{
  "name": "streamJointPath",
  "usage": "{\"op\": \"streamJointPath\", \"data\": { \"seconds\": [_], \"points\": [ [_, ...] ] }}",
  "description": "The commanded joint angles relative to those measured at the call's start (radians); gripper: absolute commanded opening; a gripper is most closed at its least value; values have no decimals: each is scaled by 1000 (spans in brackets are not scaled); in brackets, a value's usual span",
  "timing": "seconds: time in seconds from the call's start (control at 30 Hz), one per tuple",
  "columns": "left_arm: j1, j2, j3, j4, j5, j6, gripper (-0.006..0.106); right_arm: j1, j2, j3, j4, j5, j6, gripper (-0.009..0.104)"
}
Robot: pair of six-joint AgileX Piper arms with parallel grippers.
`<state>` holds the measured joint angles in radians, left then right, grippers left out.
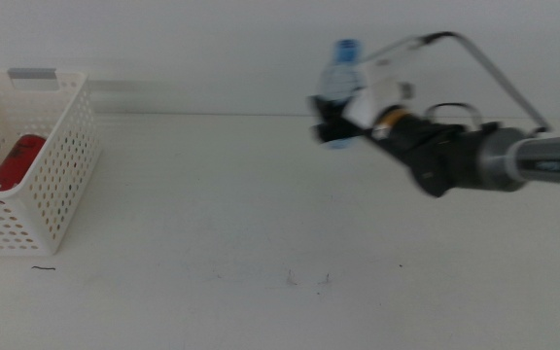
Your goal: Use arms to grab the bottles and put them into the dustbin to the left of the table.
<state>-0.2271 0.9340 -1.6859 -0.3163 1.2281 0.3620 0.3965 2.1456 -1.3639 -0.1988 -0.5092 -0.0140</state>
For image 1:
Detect clear water bottle blue cap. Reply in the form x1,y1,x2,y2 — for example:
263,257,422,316
317,38,368,150

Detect thin black cable loop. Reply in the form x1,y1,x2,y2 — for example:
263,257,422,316
424,101,484,128

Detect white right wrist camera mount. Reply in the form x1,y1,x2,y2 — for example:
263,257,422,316
342,77,415,130

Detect red soda can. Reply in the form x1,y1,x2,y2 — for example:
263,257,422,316
0,134,48,193

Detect white perforated plastic basket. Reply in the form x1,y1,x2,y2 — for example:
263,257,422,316
0,67,102,258

